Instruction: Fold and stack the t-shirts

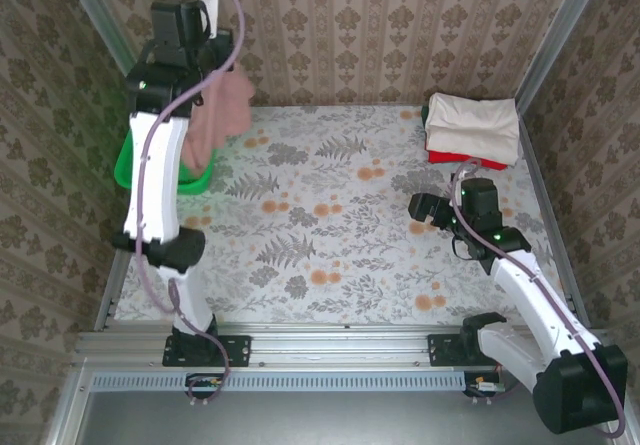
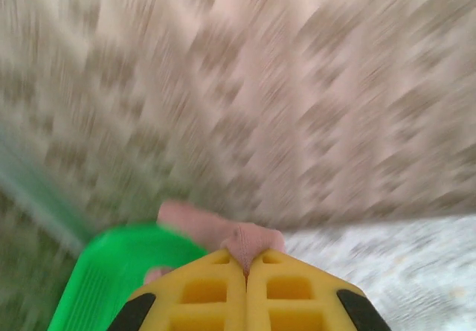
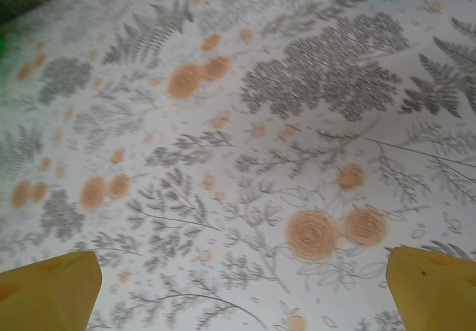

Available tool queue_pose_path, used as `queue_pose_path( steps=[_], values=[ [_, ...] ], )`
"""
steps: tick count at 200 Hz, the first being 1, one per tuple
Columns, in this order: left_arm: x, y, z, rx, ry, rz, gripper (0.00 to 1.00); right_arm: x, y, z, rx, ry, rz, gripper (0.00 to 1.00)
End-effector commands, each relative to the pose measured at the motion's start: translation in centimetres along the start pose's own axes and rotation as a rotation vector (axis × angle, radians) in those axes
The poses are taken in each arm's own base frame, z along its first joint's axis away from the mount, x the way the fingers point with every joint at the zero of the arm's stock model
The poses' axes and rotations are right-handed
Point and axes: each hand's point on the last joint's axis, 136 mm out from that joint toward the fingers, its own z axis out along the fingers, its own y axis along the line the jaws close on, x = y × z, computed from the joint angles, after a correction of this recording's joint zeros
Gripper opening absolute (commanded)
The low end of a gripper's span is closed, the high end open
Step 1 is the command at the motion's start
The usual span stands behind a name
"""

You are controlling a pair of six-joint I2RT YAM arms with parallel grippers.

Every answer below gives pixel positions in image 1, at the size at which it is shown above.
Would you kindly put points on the grey metal sheet panel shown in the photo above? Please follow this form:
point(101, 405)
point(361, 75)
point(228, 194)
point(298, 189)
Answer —
point(325, 420)

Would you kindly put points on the aluminium cross rail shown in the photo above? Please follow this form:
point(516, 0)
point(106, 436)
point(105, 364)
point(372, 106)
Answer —
point(340, 347)

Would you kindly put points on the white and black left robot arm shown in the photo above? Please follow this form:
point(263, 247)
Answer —
point(150, 180)

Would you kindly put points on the black electronics board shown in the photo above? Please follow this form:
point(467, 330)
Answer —
point(482, 387)
point(202, 382)

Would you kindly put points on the pink printed t-shirt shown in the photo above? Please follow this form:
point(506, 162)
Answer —
point(230, 110)

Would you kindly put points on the green plastic basket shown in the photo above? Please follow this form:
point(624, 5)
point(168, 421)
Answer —
point(122, 170)

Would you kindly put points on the dark green folded t-shirt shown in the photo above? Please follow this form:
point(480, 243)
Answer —
point(425, 115)

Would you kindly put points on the aluminium frame post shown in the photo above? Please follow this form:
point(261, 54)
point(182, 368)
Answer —
point(570, 15)
point(97, 15)

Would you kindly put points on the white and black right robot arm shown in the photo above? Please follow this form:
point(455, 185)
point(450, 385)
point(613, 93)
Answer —
point(525, 290)

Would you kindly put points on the cream folded t-shirt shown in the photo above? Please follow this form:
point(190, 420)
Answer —
point(475, 125)

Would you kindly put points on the red folded t-shirt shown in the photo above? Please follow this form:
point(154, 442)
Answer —
point(445, 157)

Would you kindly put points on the floral tablecloth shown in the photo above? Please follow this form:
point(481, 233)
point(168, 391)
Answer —
point(350, 245)

